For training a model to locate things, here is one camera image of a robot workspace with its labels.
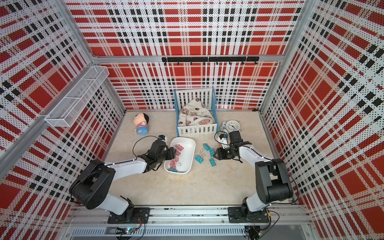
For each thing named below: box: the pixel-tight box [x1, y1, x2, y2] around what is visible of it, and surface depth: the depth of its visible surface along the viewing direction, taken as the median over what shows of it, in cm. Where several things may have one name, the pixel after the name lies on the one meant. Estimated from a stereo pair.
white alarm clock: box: [222, 120, 242, 134], surface depth 109 cm
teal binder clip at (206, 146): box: [202, 143, 212, 152], surface depth 100 cm
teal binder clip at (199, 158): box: [194, 152, 206, 164], surface depth 95 cm
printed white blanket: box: [178, 97, 216, 126], surface depth 116 cm
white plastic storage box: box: [164, 136, 196, 175], surface depth 97 cm
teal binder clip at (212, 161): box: [208, 157, 220, 167], surface depth 94 cm
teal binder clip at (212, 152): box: [209, 148, 215, 157], surface depth 98 cm
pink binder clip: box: [175, 144, 184, 152], surface depth 100 cm
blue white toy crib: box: [174, 87, 220, 137], surface depth 113 cm
